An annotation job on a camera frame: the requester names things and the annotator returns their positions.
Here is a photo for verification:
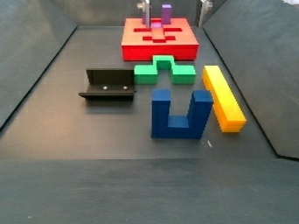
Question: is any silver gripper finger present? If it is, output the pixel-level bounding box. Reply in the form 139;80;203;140
136;0;151;28
199;0;212;26

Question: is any blue U-shaped block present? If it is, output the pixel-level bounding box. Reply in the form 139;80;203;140
151;88;212;139

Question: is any red slotted board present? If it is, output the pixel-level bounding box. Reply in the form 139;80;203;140
121;17;199;60

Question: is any purple block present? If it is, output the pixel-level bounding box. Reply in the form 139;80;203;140
149;4;172;28

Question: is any green stepped block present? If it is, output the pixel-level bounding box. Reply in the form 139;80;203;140
135;55;196;85

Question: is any yellow long block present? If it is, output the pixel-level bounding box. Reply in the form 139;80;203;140
201;66;247;133

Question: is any black angle bracket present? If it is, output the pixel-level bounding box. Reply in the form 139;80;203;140
79;68;136;99

